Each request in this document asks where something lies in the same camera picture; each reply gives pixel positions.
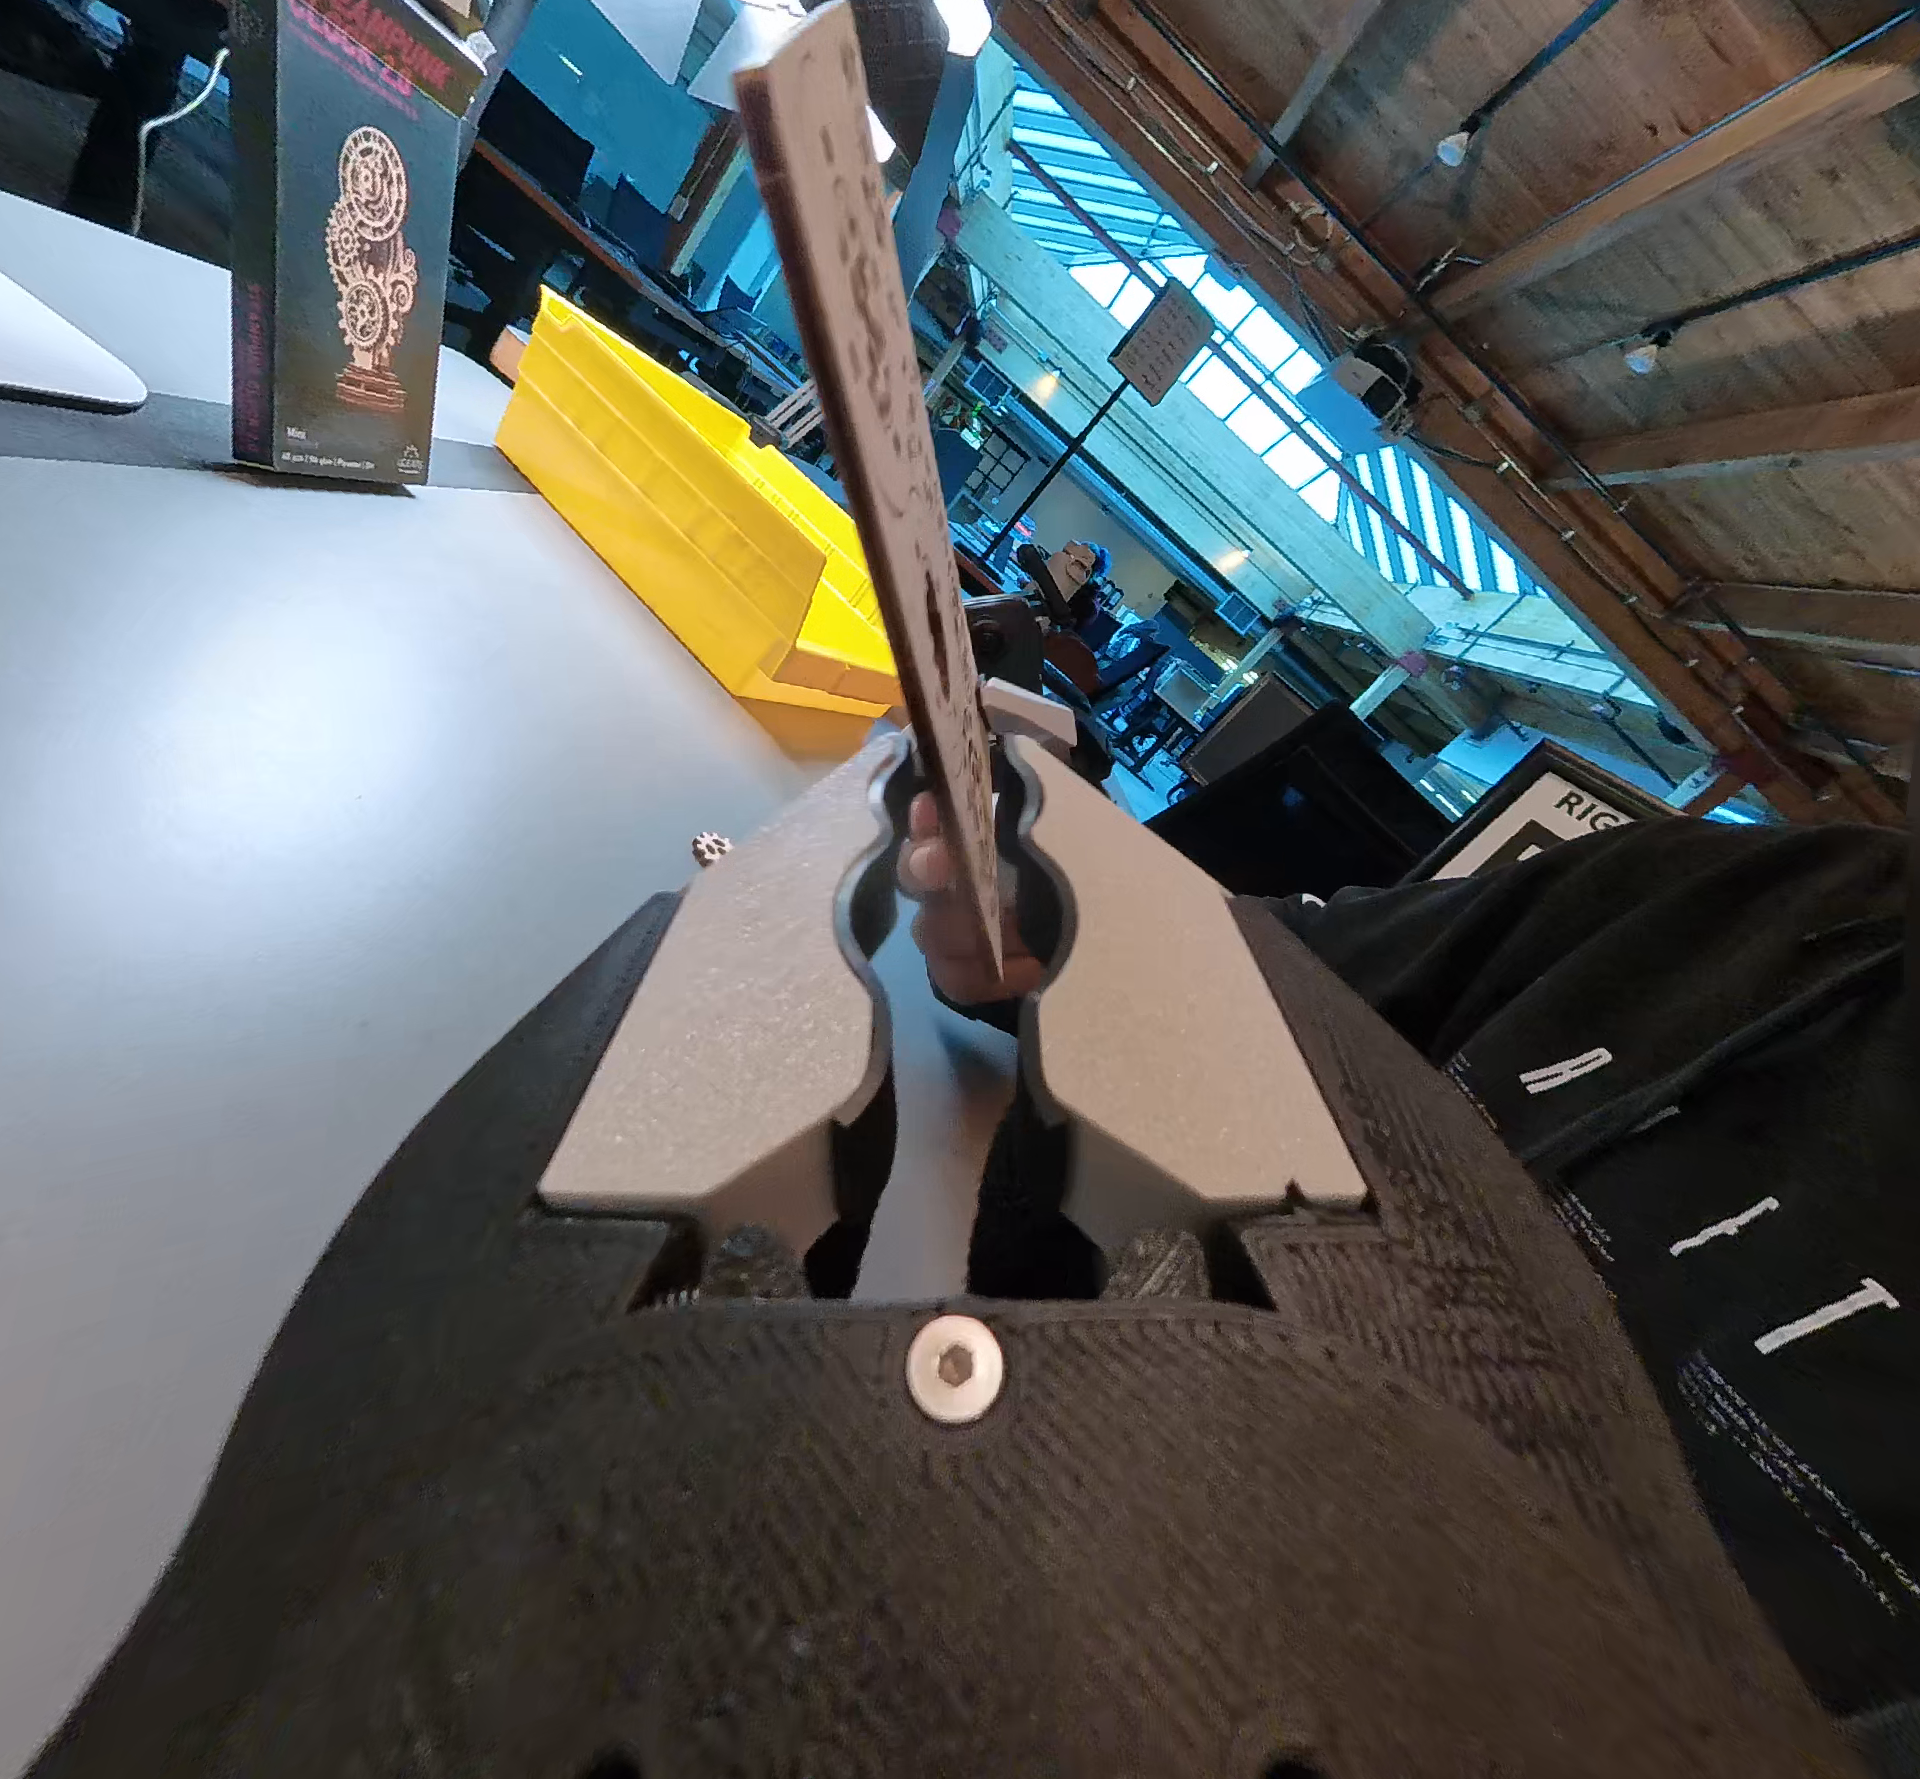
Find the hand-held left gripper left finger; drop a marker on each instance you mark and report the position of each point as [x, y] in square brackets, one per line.
[719, 1043]

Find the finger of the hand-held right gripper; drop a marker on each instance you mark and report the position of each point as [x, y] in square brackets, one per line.
[1029, 718]

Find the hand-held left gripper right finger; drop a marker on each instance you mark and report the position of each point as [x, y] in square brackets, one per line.
[1184, 1043]

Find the wooden gear parts sheet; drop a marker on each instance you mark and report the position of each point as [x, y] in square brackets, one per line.
[869, 385]

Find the black desk mat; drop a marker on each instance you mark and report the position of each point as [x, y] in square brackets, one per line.
[180, 437]

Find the person's right hand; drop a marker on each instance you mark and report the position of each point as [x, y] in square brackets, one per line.
[948, 939]

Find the small wooden gear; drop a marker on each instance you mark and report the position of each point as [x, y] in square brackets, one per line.
[712, 851]

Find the hanging white sign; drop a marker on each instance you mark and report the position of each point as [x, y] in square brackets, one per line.
[1162, 340]

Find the yellow plastic bin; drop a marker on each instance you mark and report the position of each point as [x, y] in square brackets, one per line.
[660, 503]

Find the framed black white marker sign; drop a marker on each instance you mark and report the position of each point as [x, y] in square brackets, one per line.
[1561, 819]

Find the person's black sweatshirt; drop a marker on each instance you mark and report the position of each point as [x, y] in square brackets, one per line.
[1650, 1059]

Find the black gear model box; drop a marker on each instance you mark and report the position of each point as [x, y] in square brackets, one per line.
[344, 234]

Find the white document stand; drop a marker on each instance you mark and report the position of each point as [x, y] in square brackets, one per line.
[62, 353]

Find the ceiling security camera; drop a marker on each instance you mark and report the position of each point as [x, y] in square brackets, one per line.
[1373, 385]

